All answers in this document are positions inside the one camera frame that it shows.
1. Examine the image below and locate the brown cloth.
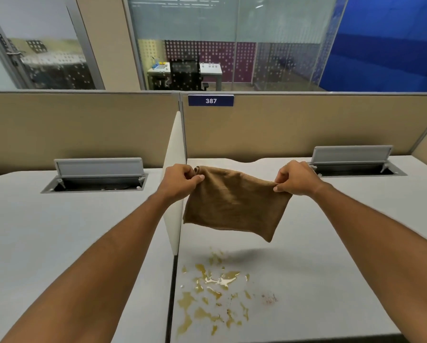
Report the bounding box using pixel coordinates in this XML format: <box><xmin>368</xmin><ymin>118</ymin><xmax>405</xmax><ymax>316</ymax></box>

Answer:
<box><xmin>183</xmin><ymin>166</ymin><xmax>293</xmax><ymax>243</ymax></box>

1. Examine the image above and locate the white office desk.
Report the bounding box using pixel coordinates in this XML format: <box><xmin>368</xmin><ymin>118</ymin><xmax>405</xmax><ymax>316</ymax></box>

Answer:
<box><xmin>147</xmin><ymin>62</ymin><xmax>223</xmax><ymax>91</ymax></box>

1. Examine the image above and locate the person's right forearm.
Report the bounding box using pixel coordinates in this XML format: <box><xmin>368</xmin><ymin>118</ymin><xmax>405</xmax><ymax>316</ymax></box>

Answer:
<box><xmin>309</xmin><ymin>183</ymin><xmax>427</xmax><ymax>343</ymax></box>

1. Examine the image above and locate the black office chair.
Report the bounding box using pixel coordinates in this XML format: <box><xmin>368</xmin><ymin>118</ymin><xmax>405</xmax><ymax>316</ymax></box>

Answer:
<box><xmin>170</xmin><ymin>59</ymin><xmax>210</xmax><ymax>91</ymax></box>

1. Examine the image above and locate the glass door with handle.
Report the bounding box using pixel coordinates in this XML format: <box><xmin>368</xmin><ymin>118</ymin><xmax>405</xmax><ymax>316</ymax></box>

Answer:
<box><xmin>0</xmin><ymin>0</ymin><xmax>105</xmax><ymax>91</ymax></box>

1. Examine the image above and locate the blue number sign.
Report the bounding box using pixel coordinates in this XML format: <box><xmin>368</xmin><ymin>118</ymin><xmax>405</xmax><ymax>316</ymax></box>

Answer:
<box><xmin>188</xmin><ymin>94</ymin><xmax>235</xmax><ymax>107</ymax></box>

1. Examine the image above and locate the grey desk cable flap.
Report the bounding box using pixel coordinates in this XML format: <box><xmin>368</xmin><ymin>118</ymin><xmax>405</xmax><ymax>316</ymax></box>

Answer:
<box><xmin>307</xmin><ymin>145</ymin><xmax>407</xmax><ymax>178</ymax></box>
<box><xmin>41</xmin><ymin>158</ymin><xmax>149</xmax><ymax>194</ymax></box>

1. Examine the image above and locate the brown liquid spill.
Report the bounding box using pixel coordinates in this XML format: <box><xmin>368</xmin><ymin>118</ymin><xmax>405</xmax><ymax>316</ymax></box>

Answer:
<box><xmin>176</xmin><ymin>247</ymin><xmax>252</xmax><ymax>337</ymax></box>

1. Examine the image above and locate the person's right hand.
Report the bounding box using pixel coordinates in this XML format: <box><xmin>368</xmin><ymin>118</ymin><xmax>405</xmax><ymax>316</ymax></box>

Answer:
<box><xmin>273</xmin><ymin>160</ymin><xmax>327</xmax><ymax>197</ymax></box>

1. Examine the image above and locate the white desk divider panel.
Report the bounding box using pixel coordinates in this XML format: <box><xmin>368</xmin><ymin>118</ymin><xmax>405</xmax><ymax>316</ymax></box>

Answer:
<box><xmin>161</xmin><ymin>111</ymin><xmax>187</xmax><ymax>256</ymax></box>

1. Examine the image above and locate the person's left hand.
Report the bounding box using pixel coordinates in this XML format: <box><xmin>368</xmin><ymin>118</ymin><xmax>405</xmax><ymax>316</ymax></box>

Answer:
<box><xmin>156</xmin><ymin>164</ymin><xmax>205</xmax><ymax>204</ymax></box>

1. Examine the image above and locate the person's left forearm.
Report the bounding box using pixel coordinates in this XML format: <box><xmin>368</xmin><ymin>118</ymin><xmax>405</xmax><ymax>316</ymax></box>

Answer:
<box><xmin>0</xmin><ymin>191</ymin><xmax>173</xmax><ymax>343</ymax></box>

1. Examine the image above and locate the beige cubicle partition panel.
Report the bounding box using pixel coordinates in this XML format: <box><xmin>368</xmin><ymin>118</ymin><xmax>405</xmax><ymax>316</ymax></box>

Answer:
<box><xmin>0</xmin><ymin>90</ymin><xmax>181</xmax><ymax>176</ymax></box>
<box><xmin>180</xmin><ymin>92</ymin><xmax>427</xmax><ymax>163</ymax></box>

